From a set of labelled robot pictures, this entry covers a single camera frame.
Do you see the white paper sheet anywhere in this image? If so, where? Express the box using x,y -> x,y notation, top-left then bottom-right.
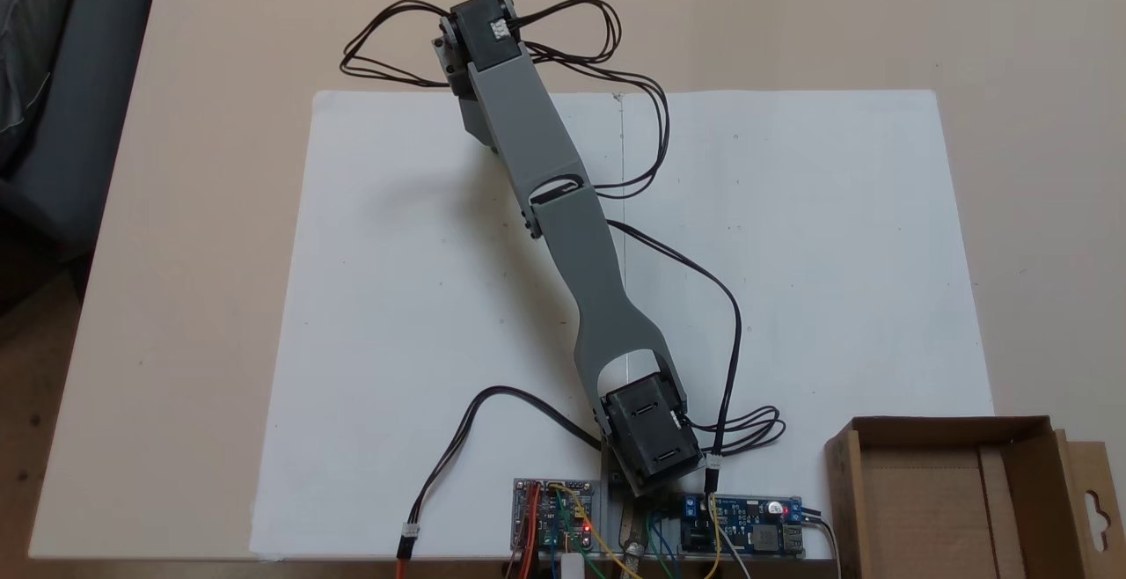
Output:
616,89 -> 997,561
249,89 -> 627,561

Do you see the yellow wire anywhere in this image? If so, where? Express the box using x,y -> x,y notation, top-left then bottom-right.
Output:
547,482 -> 643,579

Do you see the grey white cable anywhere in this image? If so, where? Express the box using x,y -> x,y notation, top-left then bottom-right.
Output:
805,513 -> 844,579

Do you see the brown cardboard box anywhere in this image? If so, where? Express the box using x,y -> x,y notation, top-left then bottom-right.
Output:
824,414 -> 1126,579

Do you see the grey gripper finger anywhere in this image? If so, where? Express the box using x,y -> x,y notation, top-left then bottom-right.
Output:
459,77 -> 501,156

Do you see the controller circuit board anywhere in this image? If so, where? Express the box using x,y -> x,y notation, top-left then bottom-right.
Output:
513,477 -> 601,555

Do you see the red orange wire bundle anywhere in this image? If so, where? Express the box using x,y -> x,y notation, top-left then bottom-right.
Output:
506,484 -> 541,579

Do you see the blue power circuit board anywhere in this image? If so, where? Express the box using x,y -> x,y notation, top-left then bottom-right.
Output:
676,493 -> 806,558

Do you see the black cable with white connector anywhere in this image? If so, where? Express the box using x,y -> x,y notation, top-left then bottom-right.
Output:
394,385 -> 610,579

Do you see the black motor cable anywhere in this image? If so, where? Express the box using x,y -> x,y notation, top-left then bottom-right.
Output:
506,0 -> 671,202
340,0 -> 460,89
605,218 -> 786,479

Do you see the grey upholstered chair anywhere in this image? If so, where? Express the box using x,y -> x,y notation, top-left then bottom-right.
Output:
0,0 -> 165,316

